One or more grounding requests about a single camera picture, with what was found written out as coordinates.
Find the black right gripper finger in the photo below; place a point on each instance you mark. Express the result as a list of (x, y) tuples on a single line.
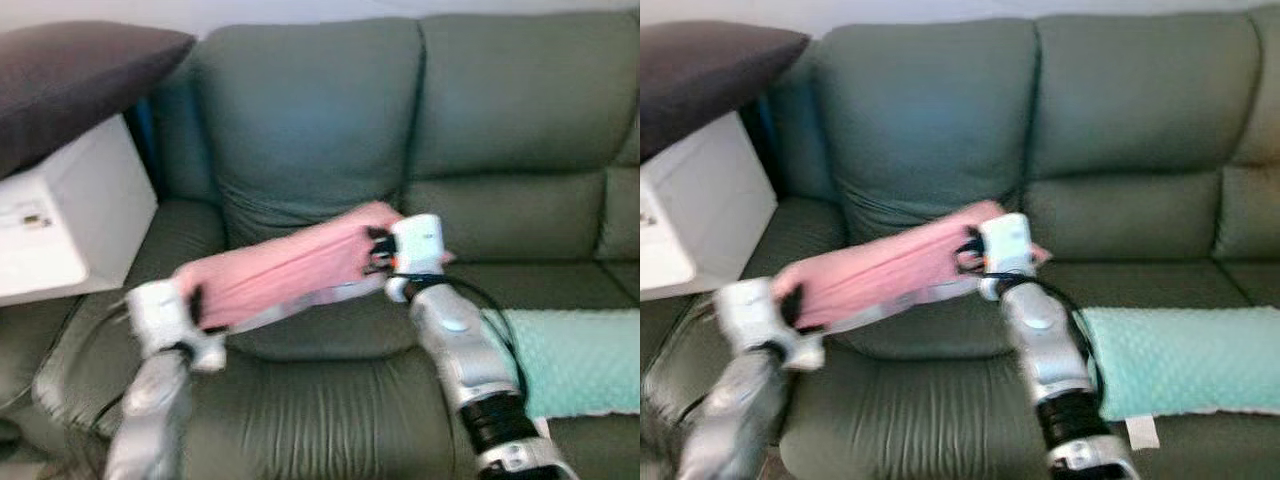
[(195, 305), (792, 305)]

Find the pink dotted pillow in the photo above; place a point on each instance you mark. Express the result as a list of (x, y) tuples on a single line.
[(290, 270), (890, 270)]

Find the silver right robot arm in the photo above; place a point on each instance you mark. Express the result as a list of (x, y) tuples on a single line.
[(460, 350), (1040, 350)]

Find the dark green leather sofa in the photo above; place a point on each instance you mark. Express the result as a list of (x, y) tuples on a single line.
[(930, 110), (310, 110)]

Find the teal dotted pillow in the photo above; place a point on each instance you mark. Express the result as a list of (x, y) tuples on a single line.
[(580, 360), (1180, 360)]

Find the dark grey brown pillow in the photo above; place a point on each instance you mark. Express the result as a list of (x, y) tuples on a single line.
[(700, 75), (70, 80)]

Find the white cabinet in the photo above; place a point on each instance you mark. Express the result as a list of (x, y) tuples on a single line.
[(700, 210), (70, 210)]

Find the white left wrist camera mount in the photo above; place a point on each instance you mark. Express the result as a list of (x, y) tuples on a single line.
[(750, 315), (160, 315)]

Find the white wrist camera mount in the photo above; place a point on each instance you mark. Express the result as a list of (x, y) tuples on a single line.
[(1008, 242), (418, 242), (160, 315), (750, 315)]

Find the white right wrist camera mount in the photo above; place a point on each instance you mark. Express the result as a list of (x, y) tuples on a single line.
[(418, 242), (1008, 242)]

